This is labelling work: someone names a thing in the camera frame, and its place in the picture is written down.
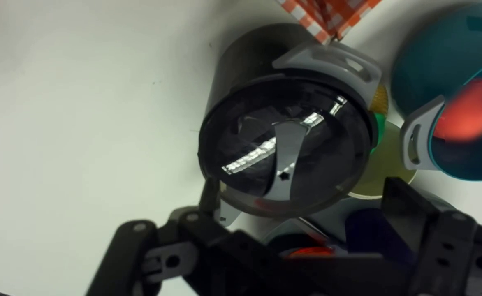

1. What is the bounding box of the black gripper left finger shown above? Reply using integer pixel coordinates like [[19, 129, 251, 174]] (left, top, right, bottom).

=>
[[197, 175, 223, 221]]

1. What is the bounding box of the red toy food piece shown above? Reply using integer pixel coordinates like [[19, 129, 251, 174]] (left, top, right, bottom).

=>
[[279, 243, 335, 259]]

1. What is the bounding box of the dark transparent pot lid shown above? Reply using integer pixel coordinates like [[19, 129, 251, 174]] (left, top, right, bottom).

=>
[[197, 72, 375, 218]]

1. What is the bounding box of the red checkered fabric box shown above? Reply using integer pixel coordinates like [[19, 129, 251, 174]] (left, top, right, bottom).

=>
[[274, 0, 384, 45]]

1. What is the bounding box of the teal toy pot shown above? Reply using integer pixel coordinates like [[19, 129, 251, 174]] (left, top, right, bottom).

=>
[[389, 1, 482, 182]]

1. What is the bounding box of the red toy strawberry piece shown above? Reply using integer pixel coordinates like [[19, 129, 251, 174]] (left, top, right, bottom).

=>
[[432, 77, 482, 142]]

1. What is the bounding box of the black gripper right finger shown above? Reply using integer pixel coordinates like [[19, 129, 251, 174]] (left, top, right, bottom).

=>
[[380, 174, 437, 259]]

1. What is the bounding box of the black toy pot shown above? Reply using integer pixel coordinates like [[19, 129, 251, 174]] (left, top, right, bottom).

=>
[[195, 21, 384, 220]]

